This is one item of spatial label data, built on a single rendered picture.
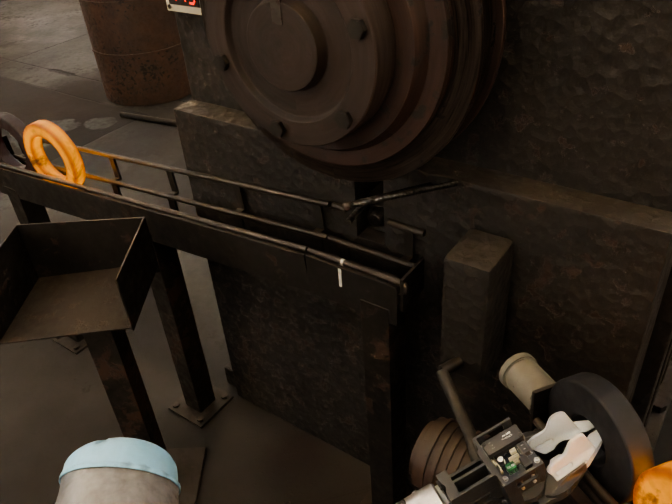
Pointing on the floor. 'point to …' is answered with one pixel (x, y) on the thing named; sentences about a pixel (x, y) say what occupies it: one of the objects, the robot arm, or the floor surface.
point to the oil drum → (136, 50)
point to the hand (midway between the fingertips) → (595, 433)
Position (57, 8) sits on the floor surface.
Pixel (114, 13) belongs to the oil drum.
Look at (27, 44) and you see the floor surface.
